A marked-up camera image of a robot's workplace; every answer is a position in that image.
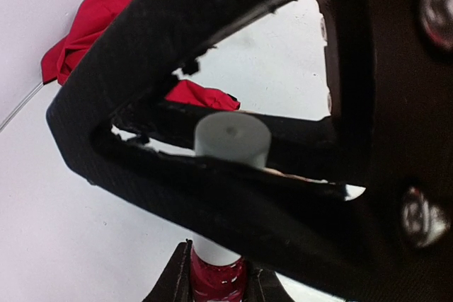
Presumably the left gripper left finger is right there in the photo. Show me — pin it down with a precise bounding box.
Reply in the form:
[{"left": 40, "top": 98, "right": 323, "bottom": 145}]
[{"left": 143, "top": 240, "right": 193, "bottom": 302}]

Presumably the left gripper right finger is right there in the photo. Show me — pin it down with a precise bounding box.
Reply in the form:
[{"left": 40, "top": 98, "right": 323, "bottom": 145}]
[{"left": 246, "top": 265, "right": 294, "bottom": 302}]

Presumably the red jacket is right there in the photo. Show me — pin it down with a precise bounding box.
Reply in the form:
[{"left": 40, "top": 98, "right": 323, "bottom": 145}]
[{"left": 41, "top": 0, "right": 241, "bottom": 111}]

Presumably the red nail polish bottle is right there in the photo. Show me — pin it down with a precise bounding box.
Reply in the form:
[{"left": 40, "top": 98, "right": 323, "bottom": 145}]
[{"left": 190, "top": 250, "right": 248, "bottom": 302}]

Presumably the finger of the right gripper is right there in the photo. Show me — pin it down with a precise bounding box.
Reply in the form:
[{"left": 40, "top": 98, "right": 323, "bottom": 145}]
[
  {"left": 47, "top": 0, "right": 452, "bottom": 301},
  {"left": 112, "top": 102, "right": 339, "bottom": 178}
]

